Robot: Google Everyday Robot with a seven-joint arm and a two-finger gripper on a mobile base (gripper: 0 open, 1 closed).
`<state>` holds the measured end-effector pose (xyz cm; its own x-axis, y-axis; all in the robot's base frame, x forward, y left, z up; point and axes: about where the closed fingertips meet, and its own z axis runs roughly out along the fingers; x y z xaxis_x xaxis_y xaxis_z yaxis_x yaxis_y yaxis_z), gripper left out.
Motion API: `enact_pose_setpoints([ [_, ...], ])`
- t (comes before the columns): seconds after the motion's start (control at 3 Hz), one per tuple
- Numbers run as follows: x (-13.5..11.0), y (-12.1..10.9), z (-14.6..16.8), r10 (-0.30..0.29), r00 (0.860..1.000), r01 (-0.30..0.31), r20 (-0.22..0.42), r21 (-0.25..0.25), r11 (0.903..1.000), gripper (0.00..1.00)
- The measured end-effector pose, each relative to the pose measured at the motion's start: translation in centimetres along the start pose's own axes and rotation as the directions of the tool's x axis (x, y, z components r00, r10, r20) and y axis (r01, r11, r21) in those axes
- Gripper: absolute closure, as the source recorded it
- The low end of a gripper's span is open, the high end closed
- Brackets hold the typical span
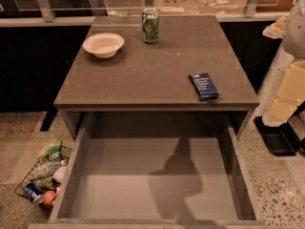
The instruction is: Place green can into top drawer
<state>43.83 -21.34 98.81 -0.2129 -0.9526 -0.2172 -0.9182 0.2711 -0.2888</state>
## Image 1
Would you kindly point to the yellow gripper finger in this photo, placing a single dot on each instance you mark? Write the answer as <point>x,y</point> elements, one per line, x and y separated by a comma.
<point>277,29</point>
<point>289,96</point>

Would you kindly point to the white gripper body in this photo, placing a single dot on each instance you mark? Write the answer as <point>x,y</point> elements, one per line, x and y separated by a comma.
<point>295,32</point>

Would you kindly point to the green soda can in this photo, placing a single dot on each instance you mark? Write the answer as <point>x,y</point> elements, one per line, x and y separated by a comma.
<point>150,25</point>

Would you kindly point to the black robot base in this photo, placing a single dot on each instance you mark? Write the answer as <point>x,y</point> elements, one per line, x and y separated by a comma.
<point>287,139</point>

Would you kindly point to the open grey top drawer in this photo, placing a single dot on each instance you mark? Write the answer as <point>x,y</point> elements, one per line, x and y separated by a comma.
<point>156,171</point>

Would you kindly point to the blue soda can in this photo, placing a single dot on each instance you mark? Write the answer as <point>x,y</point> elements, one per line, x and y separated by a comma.
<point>33,193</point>

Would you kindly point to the dark blue snack bar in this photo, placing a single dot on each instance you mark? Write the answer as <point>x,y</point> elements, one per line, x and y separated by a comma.
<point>204,86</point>

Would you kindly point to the white bowl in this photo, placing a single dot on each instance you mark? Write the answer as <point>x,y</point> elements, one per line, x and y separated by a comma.
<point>103,45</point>

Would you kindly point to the white round object in basket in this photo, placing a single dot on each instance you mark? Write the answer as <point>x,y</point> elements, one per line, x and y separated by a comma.
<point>58,176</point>

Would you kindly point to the green chip bag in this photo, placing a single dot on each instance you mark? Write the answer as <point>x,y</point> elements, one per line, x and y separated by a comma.
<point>50,152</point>

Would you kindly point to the clear plastic water bottle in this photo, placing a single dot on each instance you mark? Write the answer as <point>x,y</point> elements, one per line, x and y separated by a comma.
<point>48,169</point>

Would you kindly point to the green packet in basket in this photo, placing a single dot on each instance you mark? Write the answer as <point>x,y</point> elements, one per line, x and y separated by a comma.
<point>45,183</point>

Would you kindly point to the orange fruit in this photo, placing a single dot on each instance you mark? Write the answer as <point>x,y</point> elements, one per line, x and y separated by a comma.
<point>49,198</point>

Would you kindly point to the wire basket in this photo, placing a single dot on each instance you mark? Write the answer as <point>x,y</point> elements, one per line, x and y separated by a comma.
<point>65,152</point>

